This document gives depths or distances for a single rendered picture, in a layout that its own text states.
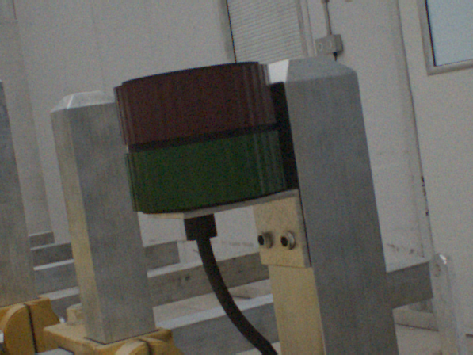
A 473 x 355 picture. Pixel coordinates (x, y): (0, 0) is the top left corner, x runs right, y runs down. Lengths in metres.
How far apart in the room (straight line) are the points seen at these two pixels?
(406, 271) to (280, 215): 0.40
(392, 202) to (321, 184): 4.35
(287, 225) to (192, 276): 0.58
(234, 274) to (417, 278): 0.25
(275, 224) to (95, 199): 0.23
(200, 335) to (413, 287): 0.19
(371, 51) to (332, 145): 4.32
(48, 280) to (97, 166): 0.57
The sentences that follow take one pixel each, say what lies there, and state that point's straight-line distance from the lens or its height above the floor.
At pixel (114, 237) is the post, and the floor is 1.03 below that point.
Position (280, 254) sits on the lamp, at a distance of 0.39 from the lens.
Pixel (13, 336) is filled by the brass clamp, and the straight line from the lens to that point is 0.82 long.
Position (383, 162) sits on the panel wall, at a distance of 4.73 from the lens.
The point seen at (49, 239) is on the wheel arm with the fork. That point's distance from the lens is 1.69.
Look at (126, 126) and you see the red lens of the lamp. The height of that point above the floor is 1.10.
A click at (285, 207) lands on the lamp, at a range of 0.38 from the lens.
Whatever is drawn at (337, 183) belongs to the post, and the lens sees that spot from 0.38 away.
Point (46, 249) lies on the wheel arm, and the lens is 1.42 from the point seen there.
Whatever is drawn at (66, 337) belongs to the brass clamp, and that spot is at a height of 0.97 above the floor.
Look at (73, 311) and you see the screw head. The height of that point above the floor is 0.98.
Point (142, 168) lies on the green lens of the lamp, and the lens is 0.35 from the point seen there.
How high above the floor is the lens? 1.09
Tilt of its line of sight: 3 degrees down
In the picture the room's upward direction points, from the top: 9 degrees counter-clockwise
